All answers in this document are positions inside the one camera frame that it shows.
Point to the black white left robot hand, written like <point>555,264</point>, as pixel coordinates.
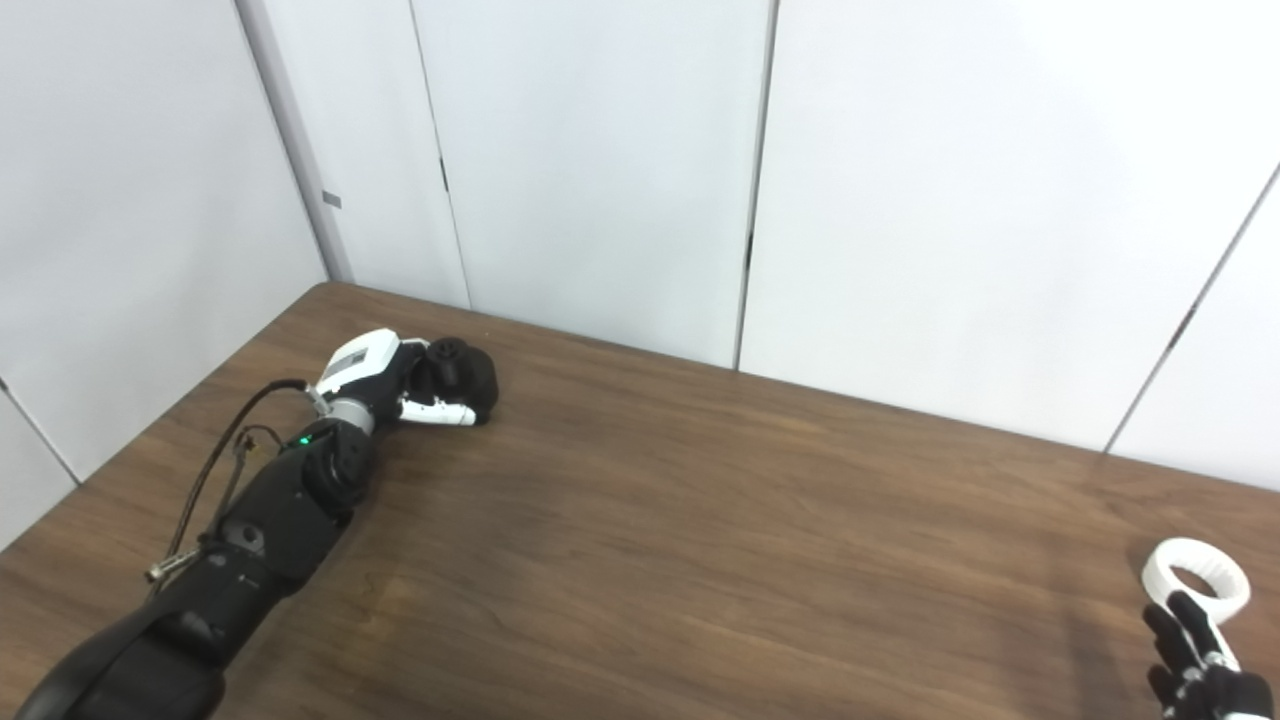
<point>362,360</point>

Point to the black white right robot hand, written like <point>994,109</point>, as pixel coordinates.
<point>1215,695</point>

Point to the round black stepped part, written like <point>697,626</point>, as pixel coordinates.
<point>465,375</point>

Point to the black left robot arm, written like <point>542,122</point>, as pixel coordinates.
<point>260,540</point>

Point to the grey partition corner post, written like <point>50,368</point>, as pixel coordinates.
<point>295,150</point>

